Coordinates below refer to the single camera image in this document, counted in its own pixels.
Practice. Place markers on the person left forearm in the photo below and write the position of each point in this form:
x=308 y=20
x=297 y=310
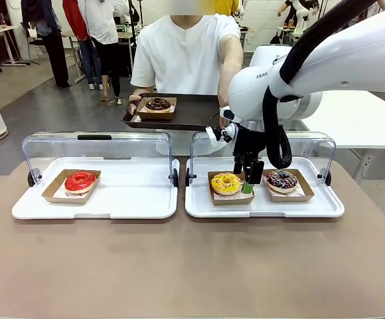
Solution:
x=230 y=66

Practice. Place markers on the yellow sprinkle donut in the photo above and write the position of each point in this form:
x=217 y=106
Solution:
x=219 y=186

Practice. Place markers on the red glazed donut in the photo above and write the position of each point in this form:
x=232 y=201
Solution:
x=71 y=184

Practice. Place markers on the person right forearm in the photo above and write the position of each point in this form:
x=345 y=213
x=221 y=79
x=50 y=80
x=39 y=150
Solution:
x=144 y=90

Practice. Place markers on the bystander in white shirt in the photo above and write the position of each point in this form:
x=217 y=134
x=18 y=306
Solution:
x=103 y=20

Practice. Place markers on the cardboard box of chocolate donut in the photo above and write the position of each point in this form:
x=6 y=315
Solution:
x=156 y=116

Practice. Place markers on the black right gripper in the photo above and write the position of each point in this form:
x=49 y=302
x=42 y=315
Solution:
x=249 y=143

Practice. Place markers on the large white table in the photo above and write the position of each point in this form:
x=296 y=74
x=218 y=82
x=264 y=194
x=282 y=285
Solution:
x=352 y=119

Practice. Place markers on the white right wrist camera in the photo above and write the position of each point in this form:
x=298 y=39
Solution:
x=212 y=134

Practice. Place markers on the white display tray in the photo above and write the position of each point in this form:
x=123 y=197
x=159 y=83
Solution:
x=278 y=209
x=129 y=192

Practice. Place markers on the person left hand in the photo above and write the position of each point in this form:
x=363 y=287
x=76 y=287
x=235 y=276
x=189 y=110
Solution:
x=222 y=114

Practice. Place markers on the printed white paper liner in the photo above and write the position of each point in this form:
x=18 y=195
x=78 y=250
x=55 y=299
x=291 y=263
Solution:
x=229 y=198
x=298 y=193
x=58 y=195

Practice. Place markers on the chocolate nut donut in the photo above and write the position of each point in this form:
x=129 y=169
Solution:
x=152 y=105

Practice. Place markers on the bystander in red jacket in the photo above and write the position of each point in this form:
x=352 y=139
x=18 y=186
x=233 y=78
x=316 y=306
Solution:
x=74 y=20

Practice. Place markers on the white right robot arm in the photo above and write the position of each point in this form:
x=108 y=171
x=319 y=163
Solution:
x=345 y=60

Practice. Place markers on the bystander in dark jacket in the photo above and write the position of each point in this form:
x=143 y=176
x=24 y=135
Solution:
x=53 y=50

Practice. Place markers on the clear display lid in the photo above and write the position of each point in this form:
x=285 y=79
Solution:
x=312 y=146
x=113 y=146

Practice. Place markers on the brown serving tray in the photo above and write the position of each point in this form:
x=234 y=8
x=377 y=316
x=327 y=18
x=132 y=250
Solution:
x=192 y=113

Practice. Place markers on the cardboard box of red donut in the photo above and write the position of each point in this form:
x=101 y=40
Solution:
x=51 y=191

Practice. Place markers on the cardboard box of yellow donut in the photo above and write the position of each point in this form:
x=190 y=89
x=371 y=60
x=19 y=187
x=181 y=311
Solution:
x=232 y=202

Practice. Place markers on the chocolate rainbow sprinkle donut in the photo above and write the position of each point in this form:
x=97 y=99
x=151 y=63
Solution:
x=275 y=182

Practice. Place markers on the bystander in yellow shirt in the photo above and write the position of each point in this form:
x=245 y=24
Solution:
x=225 y=6

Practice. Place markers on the person in white t-shirt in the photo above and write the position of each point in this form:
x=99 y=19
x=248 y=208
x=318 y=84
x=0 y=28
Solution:
x=186 y=56

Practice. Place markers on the person right hand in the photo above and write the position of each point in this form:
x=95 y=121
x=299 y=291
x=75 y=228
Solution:
x=132 y=104

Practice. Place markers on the cardboard box of sprinkle donut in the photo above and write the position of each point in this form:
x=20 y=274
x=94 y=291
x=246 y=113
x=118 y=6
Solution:
x=288 y=198

